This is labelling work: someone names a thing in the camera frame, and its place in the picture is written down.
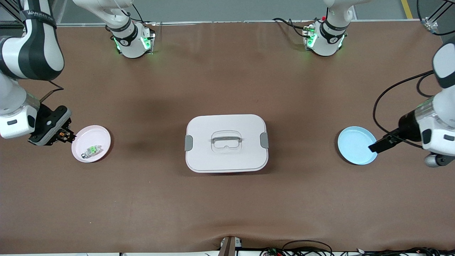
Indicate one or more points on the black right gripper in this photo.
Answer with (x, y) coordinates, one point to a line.
(43, 120)

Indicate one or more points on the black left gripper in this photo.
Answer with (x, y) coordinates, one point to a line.
(408, 127)

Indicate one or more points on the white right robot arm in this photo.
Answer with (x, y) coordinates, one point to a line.
(28, 53)

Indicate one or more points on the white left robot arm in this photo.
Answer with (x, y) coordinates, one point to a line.
(444, 117)

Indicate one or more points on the pink round plate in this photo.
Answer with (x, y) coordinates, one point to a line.
(90, 137)

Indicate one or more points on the light blue round plate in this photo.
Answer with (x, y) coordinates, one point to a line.
(352, 145)

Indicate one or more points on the white lidded box, grey latches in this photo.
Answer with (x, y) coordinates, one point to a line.
(227, 160)

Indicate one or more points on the brown table mat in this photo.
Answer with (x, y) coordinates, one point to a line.
(227, 206)

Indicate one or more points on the green switch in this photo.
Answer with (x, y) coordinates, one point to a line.
(92, 151)

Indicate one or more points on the brown camera mount bracket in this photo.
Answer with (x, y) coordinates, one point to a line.
(229, 247)

